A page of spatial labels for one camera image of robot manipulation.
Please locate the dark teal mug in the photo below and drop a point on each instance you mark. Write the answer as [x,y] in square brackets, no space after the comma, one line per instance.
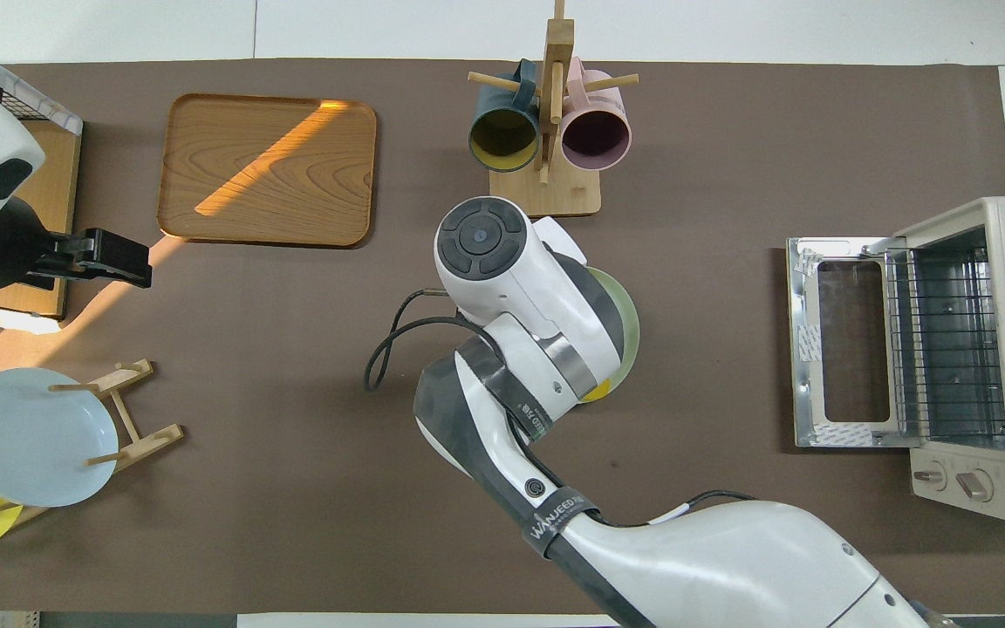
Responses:
[502,139]

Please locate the pink mug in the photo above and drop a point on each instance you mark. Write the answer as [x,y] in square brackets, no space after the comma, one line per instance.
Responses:
[597,138]

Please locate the wooden serving tray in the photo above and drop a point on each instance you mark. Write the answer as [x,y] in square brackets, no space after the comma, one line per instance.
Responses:
[267,170]

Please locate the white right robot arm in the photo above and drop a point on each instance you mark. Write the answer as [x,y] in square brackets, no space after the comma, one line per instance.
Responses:
[520,288]

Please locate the yellow corn cob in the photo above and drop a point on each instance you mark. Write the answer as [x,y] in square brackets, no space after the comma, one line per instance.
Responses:
[598,392]

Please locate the brown table mat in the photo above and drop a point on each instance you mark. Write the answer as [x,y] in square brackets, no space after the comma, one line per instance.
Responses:
[293,366]

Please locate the pale green plate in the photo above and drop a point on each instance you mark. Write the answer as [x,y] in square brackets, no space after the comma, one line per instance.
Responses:
[627,327]

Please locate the wooden mug tree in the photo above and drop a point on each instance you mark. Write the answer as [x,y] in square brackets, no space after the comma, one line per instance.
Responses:
[546,196]

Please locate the light blue plate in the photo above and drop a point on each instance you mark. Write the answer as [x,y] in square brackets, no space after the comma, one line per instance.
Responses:
[31,436]

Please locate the wooden plate rack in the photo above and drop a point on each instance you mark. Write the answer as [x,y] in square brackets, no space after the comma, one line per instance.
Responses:
[132,432]

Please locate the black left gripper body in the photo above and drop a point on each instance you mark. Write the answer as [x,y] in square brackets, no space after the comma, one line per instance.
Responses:
[110,255]

